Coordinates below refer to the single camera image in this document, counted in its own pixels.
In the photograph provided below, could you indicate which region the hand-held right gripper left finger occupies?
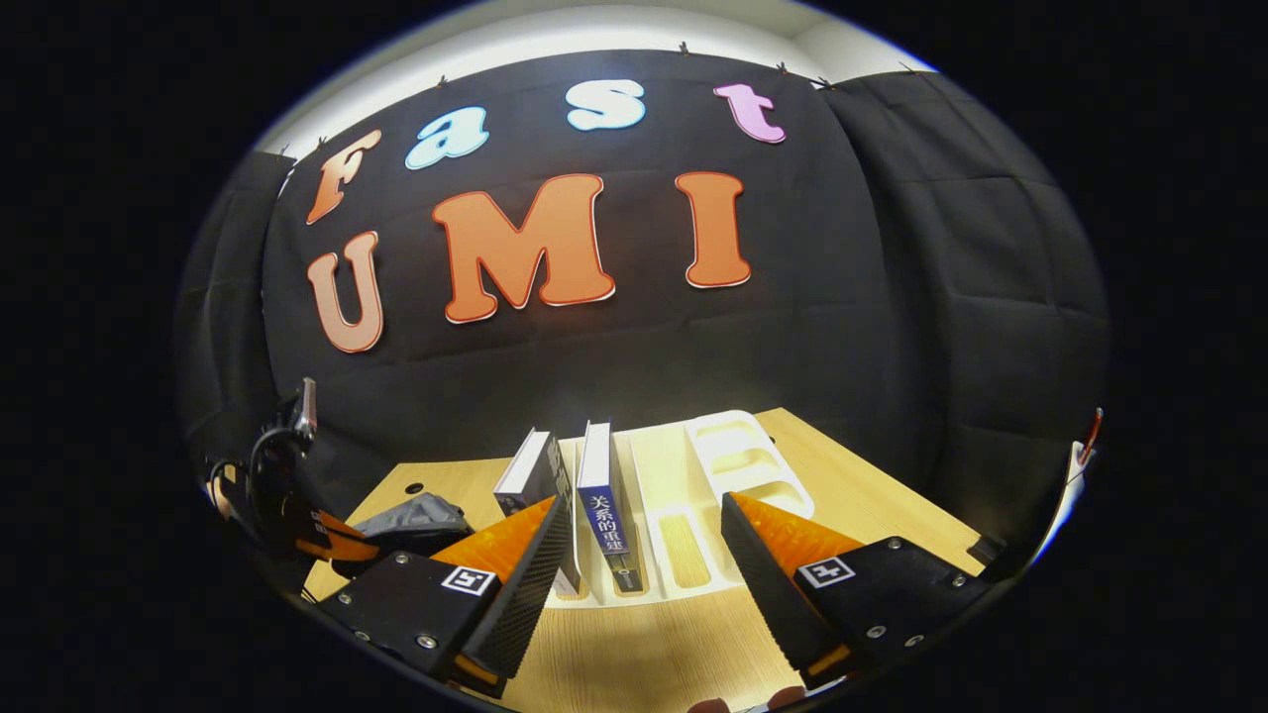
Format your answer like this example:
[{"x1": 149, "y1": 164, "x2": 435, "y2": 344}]
[{"x1": 317, "y1": 493, "x2": 574, "y2": 700}]

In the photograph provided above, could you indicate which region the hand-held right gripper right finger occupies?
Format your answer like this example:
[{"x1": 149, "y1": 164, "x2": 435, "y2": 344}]
[{"x1": 720, "y1": 491, "x2": 997, "y2": 692}]

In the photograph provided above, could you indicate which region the white book with black spine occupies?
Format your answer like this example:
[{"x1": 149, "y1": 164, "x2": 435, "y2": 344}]
[{"x1": 492, "y1": 428, "x2": 585, "y2": 595}]

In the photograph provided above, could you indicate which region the white bookshelf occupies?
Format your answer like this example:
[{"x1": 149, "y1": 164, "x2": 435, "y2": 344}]
[{"x1": 555, "y1": 409, "x2": 816, "y2": 607}]

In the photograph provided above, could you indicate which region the grey schoolbag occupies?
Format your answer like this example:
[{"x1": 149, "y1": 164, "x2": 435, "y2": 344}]
[{"x1": 332, "y1": 492, "x2": 476, "y2": 580}]

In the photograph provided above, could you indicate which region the blue book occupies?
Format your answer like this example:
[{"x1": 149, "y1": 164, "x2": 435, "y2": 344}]
[{"x1": 577, "y1": 421, "x2": 645, "y2": 595}]

